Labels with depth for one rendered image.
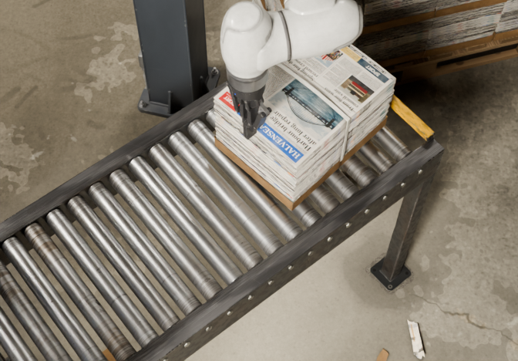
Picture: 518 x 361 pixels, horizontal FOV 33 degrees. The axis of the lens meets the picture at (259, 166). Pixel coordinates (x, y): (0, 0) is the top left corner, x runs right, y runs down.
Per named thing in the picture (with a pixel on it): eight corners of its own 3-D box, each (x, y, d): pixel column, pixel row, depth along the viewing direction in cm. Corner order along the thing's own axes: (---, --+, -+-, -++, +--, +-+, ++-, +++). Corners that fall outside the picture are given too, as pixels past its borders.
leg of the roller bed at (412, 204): (391, 261, 309) (423, 159, 250) (401, 273, 306) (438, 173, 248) (378, 271, 307) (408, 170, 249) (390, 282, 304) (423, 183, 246)
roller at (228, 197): (179, 135, 246) (179, 125, 241) (287, 254, 227) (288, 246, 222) (165, 144, 244) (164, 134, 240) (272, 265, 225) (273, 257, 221)
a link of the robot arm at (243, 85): (248, 36, 185) (249, 52, 190) (216, 60, 182) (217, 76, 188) (277, 62, 182) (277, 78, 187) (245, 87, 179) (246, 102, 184)
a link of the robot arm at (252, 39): (228, 87, 179) (290, 74, 180) (224, 41, 165) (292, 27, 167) (216, 45, 184) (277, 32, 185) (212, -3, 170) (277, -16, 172)
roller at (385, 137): (304, 55, 261) (305, 45, 256) (415, 161, 242) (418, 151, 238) (291, 63, 259) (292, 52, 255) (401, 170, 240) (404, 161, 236)
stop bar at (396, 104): (331, 38, 258) (331, 34, 256) (435, 136, 240) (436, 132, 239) (322, 44, 256) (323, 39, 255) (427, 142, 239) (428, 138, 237)
